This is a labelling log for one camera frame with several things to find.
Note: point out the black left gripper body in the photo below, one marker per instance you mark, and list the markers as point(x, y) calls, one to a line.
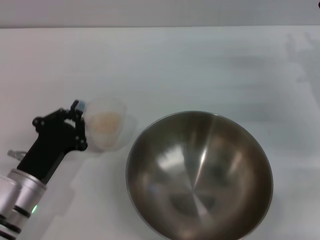
point(50, 147)

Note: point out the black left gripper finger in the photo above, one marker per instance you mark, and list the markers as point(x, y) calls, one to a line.
point(52, 116)
point(81, 135)

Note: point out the white rice grains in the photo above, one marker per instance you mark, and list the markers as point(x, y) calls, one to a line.
point(105, 125)

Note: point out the clear plastic measuring cup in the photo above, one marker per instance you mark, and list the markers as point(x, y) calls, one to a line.
point(125, 125)

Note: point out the stainless steel mixing bowl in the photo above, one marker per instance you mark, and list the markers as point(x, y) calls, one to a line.
point(200, 162)

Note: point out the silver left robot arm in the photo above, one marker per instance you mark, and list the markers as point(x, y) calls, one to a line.
point(22, 192)

